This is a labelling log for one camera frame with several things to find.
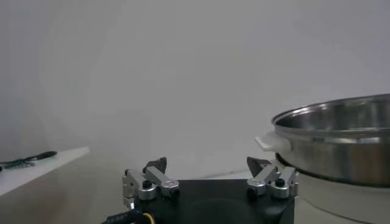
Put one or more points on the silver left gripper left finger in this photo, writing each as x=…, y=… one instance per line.
x=161, y=181

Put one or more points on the white electric cooker base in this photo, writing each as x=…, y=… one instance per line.
x=341, y=201

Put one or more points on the white side table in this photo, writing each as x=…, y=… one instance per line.
x=36, y=172

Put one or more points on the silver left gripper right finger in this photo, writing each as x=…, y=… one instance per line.
x=265, y=178

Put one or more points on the stainless steel steamer basket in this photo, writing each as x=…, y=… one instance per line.
x=335, y=155

